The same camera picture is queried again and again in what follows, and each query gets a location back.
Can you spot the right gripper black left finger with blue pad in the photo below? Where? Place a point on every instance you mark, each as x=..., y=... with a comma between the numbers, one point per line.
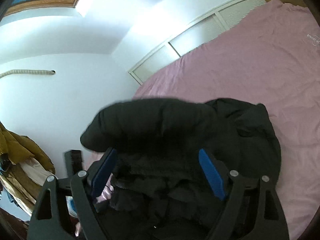
x=50, y=218

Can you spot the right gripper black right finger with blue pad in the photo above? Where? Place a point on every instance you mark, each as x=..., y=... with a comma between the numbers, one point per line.
x=251, y=207

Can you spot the black hooded puffer jacket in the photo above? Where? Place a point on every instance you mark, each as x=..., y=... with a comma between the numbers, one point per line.
x=159, y=188

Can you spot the pile of brown clothes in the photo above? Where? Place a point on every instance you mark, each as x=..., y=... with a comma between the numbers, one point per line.
x=24, y=168

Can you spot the pink bed sheet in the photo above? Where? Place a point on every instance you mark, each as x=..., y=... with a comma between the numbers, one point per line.
x=271, y=58

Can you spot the braided wall pipe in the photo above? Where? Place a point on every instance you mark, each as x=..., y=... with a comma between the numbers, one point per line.
x=27, y=72

